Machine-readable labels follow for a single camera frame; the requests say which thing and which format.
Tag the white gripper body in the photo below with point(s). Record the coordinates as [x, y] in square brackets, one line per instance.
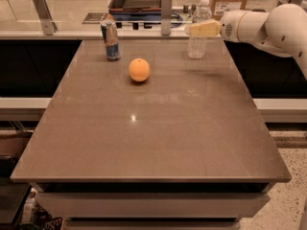
[232, 26]

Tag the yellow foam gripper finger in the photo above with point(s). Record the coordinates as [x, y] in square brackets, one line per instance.
[208, 28]

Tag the clear plastic water bottle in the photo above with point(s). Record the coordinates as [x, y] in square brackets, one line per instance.
[196, 44]

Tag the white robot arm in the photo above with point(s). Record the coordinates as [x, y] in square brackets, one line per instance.
[281, 32]

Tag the orange fruit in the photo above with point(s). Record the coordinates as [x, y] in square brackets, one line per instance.
[139, 69]

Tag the blue silver energy drink can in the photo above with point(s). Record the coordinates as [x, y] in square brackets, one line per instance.
[110, 37]

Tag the grey table drawer base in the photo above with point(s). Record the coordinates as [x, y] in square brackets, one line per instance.
[152, 211]

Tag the middle metal railing post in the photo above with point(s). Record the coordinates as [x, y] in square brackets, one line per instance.
[166, 14]

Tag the left metal railing post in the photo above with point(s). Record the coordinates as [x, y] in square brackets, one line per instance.
[47, 23]

